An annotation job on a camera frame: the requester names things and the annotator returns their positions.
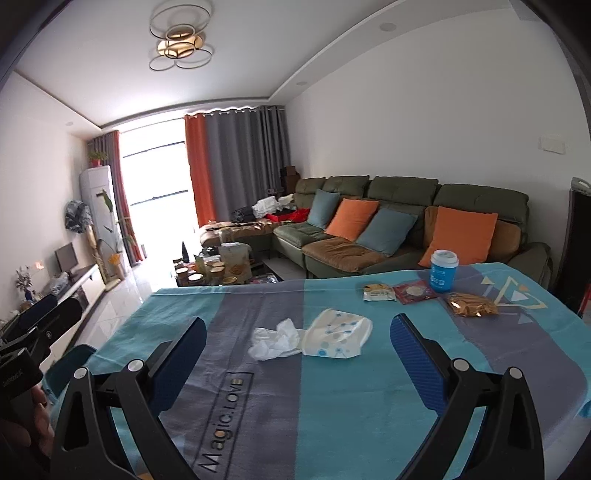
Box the paper cup blue dots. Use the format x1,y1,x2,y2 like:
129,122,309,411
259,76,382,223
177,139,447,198
301,309,373,359

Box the green sectional sofa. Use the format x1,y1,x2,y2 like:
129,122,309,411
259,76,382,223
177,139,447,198
273,175,552,287

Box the small gold snack packet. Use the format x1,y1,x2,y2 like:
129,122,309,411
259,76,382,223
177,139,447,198
446,292,499,318

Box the cluttered coffee table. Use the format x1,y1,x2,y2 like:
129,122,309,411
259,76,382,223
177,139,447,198
172,242,280,287

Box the left hand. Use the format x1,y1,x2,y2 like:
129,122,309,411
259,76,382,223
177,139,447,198
1,385,54,458

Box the blue cup white lid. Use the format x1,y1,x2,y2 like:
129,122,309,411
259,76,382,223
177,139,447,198
430,249,459,293

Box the grey curtain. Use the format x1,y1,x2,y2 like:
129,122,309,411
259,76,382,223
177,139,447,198
205,106,291,220

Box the small black monitor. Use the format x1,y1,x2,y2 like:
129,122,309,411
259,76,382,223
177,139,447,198
55,243,78,277

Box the orange cushion middle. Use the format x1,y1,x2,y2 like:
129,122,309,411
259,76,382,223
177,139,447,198
325,199,380,242

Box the teal grey patterned tablecloth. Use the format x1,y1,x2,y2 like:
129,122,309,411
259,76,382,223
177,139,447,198
86,263,590,479

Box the white tv cabinet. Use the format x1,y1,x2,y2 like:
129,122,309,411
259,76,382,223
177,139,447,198
33,264,106,328

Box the orange cushion near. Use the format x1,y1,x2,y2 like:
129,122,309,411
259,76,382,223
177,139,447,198
419,206,498,268

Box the left striped curtain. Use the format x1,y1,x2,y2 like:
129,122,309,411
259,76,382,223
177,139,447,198
87,130,143,267

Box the white snack packet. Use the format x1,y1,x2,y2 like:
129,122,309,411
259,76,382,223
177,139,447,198
363,283,397,302

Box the white standing air conditioner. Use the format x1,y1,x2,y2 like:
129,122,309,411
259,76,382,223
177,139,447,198
79,166,118,279

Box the red snack packet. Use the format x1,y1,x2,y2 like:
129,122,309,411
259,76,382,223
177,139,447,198
393,280,438,305

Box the gold ring ceiling lamp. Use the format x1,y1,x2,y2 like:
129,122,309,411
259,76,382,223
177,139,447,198
148,1,214,73

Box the teal cushion near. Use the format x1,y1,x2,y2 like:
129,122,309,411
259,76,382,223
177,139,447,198
356,208,417,257

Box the orange curtain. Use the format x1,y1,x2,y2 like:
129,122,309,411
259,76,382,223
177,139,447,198
184,114,216,226

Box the teal cushion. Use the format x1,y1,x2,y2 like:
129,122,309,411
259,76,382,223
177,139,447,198
307,189,341,229
356,208,417,257

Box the tall potted plant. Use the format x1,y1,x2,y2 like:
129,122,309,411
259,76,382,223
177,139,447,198
95,189,136,280

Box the teal cushion far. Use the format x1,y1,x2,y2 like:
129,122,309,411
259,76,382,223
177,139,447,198
307,189,341,229

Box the white tissue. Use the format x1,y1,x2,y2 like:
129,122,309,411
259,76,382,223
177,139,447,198
247,318,304,361

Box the orange cushion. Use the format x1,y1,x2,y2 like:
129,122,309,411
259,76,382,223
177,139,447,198
419,206,498,268
325,199,380,242

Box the covered standing fan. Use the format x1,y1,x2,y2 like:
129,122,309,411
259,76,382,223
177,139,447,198
64,200,93,234

